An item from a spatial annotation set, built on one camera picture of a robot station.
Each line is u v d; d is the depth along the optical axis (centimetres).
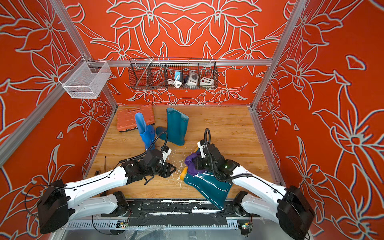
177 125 84
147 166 60
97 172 84
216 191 79
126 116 109
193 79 91
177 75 83
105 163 90
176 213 73
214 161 60
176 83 85
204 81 95
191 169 77
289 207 39
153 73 99
